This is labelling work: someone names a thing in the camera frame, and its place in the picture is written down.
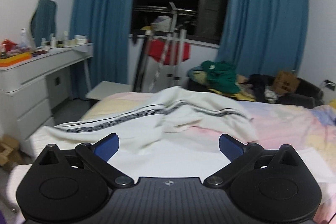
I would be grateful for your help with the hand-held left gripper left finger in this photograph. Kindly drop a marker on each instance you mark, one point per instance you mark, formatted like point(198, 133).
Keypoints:
point(107, 146)

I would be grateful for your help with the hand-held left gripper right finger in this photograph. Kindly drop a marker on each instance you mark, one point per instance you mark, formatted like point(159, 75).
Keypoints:
point(230, 146)

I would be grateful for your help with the pastel bed sheet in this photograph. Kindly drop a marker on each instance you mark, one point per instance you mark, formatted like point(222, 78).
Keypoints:
point(283, 119)

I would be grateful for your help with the black garment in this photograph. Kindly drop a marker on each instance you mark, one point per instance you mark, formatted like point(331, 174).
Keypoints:
point(258, 85)

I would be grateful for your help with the green garment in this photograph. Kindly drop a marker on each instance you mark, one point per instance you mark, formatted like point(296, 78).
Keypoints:
point(221, 74)

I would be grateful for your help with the brown cardboard box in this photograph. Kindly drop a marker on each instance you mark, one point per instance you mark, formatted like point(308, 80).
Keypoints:
point(284, 82)

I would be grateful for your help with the white dressing table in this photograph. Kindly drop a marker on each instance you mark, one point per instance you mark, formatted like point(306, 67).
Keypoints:
point(34, 98)

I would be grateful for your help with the black sofa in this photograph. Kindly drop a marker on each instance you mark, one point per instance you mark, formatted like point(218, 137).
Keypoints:
point(307, 92)

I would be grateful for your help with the cardboard boxes on floor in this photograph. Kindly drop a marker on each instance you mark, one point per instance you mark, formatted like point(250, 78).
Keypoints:
point(9, 151)

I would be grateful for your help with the red garment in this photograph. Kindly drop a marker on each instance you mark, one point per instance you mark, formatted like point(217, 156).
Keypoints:
point(157, 49)

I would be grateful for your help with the row of small cosmetic bottles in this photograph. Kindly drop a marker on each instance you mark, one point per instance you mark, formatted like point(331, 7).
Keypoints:
point(65, 41)

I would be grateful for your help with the blue curtain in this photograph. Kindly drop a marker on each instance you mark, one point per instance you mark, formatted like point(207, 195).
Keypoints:
point(105, 29)
point(265, 16)

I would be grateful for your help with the garment steamer stand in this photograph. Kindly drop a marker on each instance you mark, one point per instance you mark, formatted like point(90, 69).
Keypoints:
point(173, 37)

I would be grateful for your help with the orange box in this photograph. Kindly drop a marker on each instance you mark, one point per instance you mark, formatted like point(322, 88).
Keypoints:
point(15, 59)

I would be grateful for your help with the white hanging garment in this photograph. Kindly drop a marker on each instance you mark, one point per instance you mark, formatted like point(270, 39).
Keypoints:
point(161, 22)

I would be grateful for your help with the tall white bottle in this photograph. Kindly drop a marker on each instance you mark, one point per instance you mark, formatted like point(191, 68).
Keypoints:
point(24, 37)

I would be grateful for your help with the wavy wall mirror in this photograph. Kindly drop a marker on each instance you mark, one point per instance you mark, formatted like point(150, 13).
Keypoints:
point(46, 19)

